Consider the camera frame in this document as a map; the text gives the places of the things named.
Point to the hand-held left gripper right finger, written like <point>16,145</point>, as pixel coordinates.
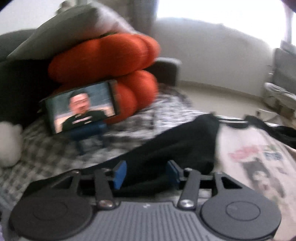
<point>173,173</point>

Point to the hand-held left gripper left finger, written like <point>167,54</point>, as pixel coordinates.
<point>120,173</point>

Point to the black t-shirt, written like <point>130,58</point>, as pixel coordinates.
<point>173,143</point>

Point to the cream printed t-shirt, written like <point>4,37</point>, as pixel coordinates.
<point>249,176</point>

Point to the blue phone stand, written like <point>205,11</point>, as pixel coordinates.
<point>87,136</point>

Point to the grey checked blanket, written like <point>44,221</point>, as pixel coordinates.
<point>46,150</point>

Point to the smartphone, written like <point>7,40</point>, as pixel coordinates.
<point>81,106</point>

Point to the white plush toy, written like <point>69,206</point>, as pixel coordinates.
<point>9,143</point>

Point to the orange knot cushion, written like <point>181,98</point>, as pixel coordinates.
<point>104,55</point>

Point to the grey sofa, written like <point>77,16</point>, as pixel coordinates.
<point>18,81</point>

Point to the white striped pillow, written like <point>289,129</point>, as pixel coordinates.
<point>69,30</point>

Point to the grey curtain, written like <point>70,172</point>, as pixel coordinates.
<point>143,16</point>

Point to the bright window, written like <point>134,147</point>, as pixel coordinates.
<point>219,11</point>

